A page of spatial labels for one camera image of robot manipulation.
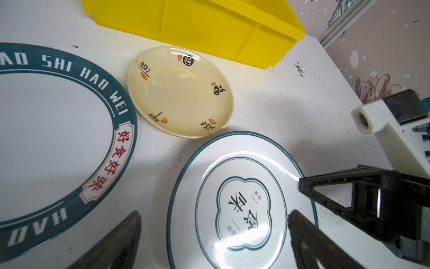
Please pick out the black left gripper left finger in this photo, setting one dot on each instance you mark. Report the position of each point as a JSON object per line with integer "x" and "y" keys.
{"x": 117, "y": 250}

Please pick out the large green rim lettered plate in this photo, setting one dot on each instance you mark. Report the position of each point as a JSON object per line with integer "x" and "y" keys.
{"x": 68, "y": 132}

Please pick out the cream plate with characters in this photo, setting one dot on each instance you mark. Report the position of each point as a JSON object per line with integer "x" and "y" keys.
{"x": 180, "y": 92}

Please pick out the yellow plastic bin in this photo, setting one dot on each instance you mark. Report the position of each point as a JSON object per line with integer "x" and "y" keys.
{"x": 254, "y": 33}

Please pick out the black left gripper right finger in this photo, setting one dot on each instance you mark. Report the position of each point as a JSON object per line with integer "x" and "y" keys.
{"x": 313, "y": 249}

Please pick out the white plate flower emblem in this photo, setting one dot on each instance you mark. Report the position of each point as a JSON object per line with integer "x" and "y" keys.
{"x": 230, "y": 205}

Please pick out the aluminium frame post right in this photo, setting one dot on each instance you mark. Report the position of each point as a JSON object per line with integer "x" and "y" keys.
{"x": 346, "y": 13}

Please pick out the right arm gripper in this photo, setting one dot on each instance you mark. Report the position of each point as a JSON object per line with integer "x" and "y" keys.
{"x": 379, "y": 202}

